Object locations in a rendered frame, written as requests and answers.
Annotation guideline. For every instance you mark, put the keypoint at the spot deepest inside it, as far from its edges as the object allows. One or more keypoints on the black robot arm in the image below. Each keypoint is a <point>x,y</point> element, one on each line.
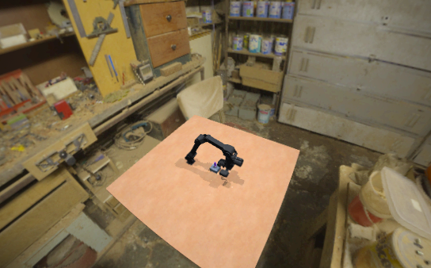
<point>227,150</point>

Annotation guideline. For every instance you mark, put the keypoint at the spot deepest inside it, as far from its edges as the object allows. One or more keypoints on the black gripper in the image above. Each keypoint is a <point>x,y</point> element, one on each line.
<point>228,167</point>

